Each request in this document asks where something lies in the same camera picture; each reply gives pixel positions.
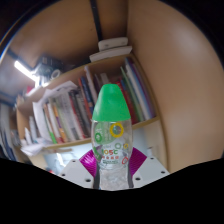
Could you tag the wooden shelf unit with books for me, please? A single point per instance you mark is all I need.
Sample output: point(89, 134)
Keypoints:
point(66, 113)

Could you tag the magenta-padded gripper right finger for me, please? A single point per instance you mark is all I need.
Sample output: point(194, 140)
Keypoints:
point(151, 170)

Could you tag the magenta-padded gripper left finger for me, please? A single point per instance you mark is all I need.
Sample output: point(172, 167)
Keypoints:
point(74, 171)

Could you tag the ceiling light bar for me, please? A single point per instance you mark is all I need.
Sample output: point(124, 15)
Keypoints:
point(25, 70)

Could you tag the clear bottle with green cap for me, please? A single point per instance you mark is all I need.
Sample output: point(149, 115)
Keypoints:
point(111, 106)

